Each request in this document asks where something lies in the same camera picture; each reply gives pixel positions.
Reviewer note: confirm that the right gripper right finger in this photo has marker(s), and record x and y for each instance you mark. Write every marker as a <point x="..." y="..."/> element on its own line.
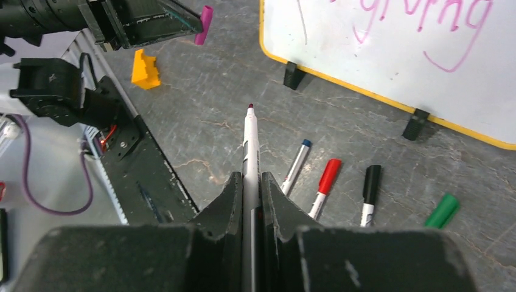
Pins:
<point x="299" y="254"/>

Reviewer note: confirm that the blue whiteboard marker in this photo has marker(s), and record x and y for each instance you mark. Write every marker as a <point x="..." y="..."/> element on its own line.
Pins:
<point x="296" y="167"/>

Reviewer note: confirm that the white slotted cable duct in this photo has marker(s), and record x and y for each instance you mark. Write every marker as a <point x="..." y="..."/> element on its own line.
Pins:
<point x="107" y="183"/>

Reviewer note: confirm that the yellow-framed whiteboard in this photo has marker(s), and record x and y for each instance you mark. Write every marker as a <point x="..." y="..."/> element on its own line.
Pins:
<point x="452" y="59"/>

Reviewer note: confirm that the green whiteboard marker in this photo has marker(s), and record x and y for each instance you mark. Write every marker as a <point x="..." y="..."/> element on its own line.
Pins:
<point x="443" y="213"/>

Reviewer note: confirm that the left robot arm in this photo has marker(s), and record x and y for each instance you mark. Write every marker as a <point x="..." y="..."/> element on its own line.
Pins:
<point x="70" y="93"/>

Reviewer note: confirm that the purple marker cap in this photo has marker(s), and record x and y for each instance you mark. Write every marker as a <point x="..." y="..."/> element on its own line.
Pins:
<point x="206" y="19"/>

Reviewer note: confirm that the yellow wedge block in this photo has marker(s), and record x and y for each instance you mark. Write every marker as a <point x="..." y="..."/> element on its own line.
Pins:
<point x="145" y="73"/>

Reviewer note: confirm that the purple whiteboard marker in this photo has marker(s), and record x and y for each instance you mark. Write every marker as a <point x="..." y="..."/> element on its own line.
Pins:
<point x="251" y="200"/>

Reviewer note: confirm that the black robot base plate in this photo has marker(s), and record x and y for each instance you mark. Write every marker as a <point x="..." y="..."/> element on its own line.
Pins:
<point x="147" y="190"/>

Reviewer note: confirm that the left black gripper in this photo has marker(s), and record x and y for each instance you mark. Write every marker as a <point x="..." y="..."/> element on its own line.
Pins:
<point x="129" y="24"/>

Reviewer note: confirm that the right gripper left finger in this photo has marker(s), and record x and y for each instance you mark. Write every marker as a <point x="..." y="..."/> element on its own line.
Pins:
<point x="201" y="255"/>

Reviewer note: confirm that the red whiteboard marker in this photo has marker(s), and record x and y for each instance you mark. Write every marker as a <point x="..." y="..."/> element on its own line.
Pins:
<point x="324" y="187"/>

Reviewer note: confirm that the black whiteboard marker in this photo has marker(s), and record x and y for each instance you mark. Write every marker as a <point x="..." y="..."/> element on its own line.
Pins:
<point x="370" y="192"/>

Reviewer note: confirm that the black whiteboard clip foot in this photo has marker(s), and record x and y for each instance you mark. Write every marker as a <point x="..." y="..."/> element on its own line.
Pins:
<point x="415" y="124"/>

